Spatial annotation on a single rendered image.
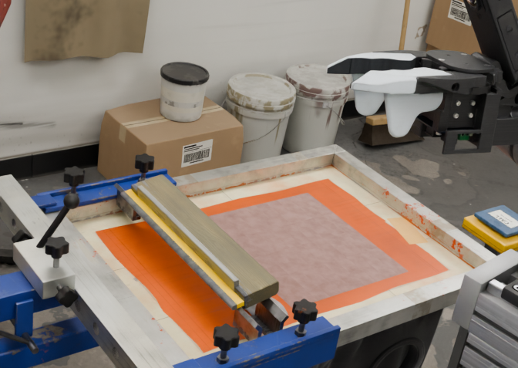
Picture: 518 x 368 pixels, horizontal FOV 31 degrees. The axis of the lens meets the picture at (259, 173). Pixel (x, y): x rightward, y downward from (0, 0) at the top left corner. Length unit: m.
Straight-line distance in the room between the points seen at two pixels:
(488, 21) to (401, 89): 0.11
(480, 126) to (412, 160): 3.73
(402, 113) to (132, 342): 0.76
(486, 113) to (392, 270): 1.06
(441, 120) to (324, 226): 1.15
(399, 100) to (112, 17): 2.98
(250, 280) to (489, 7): 0.87
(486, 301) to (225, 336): 0.41
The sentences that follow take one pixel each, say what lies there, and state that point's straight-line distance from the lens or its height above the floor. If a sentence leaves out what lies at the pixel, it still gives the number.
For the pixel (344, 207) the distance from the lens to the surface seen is 2.08.
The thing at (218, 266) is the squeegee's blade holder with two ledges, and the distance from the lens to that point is 1.62.
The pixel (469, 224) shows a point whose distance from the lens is 2.16.
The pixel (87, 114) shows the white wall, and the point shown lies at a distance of 3.97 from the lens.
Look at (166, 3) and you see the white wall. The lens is 3.95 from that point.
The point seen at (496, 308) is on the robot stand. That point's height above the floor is 1.19.
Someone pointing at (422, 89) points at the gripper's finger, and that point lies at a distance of 0.82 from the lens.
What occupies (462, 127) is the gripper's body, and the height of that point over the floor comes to 1.63.
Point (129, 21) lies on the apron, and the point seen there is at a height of 0.67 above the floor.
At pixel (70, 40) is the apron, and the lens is 3.72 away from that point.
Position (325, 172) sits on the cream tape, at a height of 0.96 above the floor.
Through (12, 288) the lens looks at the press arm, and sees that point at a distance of 1.57.
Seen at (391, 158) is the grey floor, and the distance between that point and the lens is 4.57.
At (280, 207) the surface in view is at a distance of 2.04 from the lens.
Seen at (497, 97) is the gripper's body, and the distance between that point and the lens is 0.88.
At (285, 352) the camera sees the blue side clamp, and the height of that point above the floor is 1.00.
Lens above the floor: 1.97
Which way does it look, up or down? 28 degrees down
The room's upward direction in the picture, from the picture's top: 9 degrees clockwise
